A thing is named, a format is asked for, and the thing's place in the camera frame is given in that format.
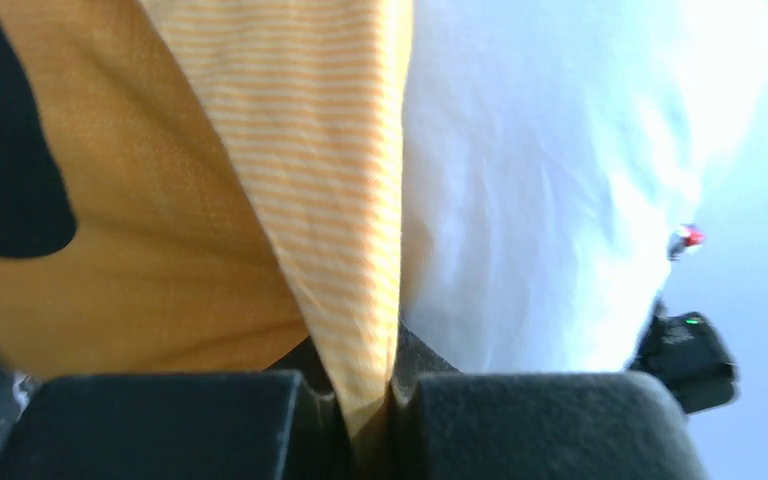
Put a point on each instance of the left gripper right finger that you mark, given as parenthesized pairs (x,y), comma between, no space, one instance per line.
(449,425)

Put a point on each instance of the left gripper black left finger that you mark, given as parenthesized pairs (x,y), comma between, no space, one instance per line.
(277,424)

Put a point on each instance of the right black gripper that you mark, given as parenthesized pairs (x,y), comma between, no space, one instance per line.
(686,354)

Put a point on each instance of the white pillow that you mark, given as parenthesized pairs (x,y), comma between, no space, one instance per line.
(551,149)

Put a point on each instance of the orange printed pillowcase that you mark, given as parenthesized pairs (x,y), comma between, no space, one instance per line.
(200,185)

